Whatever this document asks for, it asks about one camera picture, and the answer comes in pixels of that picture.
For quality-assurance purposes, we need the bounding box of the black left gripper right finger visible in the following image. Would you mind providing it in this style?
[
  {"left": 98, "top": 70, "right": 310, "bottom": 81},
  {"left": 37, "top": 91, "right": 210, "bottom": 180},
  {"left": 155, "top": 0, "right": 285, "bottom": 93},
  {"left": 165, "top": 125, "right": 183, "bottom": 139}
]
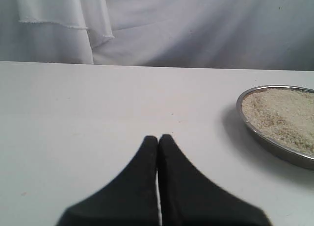
[{"left": 157, "top": 134, "right": 271, "bottom": 226}]

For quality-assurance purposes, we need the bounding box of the white fabric backdrop curtain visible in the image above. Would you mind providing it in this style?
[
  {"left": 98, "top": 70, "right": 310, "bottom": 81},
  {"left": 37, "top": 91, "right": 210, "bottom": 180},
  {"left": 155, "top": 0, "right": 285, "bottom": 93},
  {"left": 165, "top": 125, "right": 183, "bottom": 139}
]
[{"left": 0, "top": 0, "right": 314, "bottom": 71}]

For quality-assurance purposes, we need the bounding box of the round steel rice plate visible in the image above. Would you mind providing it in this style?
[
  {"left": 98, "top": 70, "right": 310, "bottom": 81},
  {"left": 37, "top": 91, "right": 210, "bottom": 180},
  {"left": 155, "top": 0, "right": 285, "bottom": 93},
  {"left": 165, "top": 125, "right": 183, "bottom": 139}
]
[{"left": 236, "top": 85, "right": 314, "bottom": 170}]

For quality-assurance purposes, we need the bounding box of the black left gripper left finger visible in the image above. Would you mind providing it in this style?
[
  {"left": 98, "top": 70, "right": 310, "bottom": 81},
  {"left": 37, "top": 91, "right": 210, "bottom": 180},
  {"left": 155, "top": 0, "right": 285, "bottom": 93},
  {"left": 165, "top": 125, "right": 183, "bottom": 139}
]
[{"left": 57, "top": 136, "right": 159, "bottom": 226}]

